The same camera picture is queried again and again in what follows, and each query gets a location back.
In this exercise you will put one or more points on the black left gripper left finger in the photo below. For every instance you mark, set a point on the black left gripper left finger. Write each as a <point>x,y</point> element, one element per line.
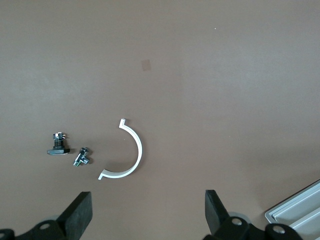
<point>75,215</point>

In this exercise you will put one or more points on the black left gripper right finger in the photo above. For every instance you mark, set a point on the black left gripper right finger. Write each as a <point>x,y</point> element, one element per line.
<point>215,212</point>

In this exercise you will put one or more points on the white plastic drawer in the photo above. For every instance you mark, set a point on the white plastic drawer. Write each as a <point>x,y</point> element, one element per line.
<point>302,203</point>
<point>313,222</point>

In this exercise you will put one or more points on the small metal fitting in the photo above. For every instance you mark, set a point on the small metal fitting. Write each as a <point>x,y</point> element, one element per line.
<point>82,157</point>

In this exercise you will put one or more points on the translucent tape patch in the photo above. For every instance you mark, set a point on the translucent tape patch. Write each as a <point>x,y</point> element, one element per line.
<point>146,65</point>

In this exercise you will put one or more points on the white drawer cabinet grey frame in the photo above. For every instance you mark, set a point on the white drawer cabinet grey frame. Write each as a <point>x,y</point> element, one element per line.
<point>270,215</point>

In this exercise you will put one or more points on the black switch part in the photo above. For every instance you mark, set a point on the black switch part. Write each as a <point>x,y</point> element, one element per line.
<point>58,151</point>

